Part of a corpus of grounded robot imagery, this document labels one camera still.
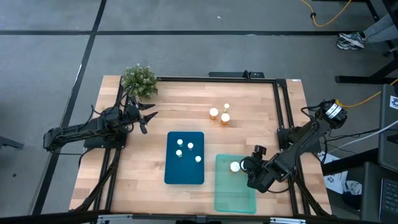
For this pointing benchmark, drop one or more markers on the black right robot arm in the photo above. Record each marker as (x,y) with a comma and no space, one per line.
(311,133)

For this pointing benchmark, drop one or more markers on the small green potted plant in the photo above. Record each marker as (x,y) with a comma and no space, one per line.
(139,81)

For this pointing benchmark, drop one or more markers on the black keyboard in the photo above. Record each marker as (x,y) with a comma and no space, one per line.
(390,199)

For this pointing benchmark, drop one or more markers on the black rectangular device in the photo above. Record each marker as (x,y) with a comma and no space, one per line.
(233,75)

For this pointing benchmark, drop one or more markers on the white printed paper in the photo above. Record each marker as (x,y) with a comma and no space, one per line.
(334,182)

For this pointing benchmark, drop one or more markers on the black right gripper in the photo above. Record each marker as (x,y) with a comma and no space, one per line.
(262,177)

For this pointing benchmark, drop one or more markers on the black desk leg frame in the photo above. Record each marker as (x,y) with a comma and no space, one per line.
(357,79)

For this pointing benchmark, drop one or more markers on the dark blue plastic bin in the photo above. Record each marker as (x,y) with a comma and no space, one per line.
(183,171)

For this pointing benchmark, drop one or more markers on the black horizontal beam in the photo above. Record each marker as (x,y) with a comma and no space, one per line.
(46,217)

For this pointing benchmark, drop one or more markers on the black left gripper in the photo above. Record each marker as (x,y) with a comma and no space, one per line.
(133,114)

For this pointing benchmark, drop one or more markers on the person's shoe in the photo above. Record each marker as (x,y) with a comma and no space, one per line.
(349,41)

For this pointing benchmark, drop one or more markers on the grey chair base leg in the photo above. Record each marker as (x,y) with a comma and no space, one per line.
(11,143)

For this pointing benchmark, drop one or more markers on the grey computer case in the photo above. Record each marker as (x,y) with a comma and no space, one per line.
(388,130)

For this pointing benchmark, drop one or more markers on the black aluminium table frame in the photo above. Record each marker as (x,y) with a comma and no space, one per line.
(217,79)

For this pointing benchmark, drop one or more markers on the orange pill bottle white cap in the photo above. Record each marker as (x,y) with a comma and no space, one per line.
(225,117)
(213,112)
(235,166)

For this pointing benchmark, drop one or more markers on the person's leg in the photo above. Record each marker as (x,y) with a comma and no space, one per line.
(381,31)

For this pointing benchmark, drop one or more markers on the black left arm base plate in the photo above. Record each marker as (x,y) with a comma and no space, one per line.
(93,143)

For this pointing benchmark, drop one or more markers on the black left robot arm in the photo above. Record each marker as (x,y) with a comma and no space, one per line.
(81,130)

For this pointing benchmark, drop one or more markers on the translucent teal plastic bin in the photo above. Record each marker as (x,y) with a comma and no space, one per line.
(233,193)

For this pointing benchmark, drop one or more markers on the white ball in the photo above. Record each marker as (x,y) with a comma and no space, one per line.
(178,152)
(190,145)
(198,159)
(180,142)

